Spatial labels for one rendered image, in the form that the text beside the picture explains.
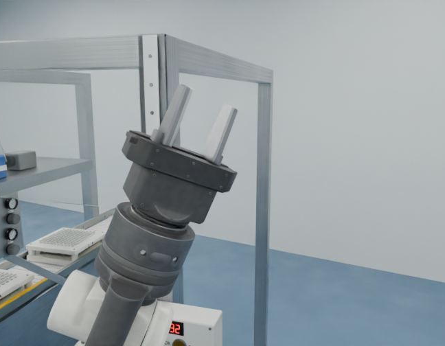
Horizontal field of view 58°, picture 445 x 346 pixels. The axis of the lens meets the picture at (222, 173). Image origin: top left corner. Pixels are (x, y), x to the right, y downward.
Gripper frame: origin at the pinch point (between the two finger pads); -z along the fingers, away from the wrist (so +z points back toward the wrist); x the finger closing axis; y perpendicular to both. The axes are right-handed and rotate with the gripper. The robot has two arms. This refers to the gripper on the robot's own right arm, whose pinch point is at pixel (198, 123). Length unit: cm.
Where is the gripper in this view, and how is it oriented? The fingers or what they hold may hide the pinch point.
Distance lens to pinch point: 41.2
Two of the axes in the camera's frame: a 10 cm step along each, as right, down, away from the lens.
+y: -4.0, -3.0, 8.6
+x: -8.2, -2.9, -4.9
